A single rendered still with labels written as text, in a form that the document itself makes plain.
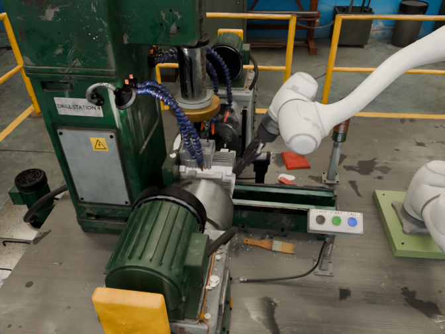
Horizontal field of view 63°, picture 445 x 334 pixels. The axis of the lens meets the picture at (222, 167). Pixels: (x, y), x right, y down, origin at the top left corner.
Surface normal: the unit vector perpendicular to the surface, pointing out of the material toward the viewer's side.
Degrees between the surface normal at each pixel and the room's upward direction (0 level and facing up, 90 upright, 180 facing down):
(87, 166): 90
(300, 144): 98
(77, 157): 90
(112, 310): 90
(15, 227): 0
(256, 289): 0
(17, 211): 0
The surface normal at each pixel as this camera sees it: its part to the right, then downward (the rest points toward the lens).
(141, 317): -0.14, 0.60
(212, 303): -0.01, -0.80
